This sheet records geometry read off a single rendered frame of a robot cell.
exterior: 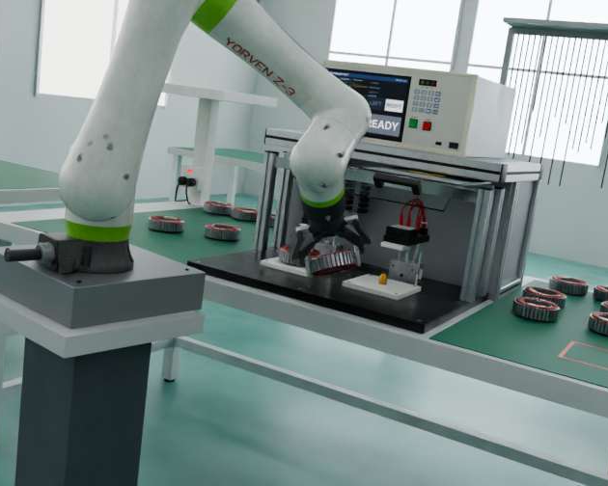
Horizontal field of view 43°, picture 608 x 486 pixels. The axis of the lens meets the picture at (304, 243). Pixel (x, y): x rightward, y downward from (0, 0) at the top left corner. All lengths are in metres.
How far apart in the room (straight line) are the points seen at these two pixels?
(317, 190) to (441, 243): 0.70
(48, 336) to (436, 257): 1.11
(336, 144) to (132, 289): 0.47
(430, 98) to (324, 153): 0.60
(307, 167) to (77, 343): 0.52
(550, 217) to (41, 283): 7.19
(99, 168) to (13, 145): 5.80
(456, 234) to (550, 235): 6.26
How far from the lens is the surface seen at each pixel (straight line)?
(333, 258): 1.71
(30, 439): 1.68
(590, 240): 8.26
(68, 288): 1.41
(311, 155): 1.44
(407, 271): 2.01
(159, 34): 1.31
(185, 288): 1.56
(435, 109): 1.98
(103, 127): 1.31
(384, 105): 2.03
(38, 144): 7.26
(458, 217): 2.09
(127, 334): 1.46
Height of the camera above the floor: 1.19
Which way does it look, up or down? 10 degrees down
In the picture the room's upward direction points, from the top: 8 degrees clockwise
